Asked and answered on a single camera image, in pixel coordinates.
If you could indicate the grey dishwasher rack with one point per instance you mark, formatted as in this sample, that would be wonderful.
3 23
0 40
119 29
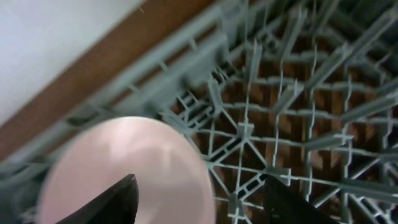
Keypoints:
304 91

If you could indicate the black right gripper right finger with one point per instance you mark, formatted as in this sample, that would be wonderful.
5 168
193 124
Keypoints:
283 206

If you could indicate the pink bowl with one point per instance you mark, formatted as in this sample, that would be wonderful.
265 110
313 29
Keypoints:
172 179

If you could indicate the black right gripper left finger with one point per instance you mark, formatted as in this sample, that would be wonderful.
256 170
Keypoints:
118 204

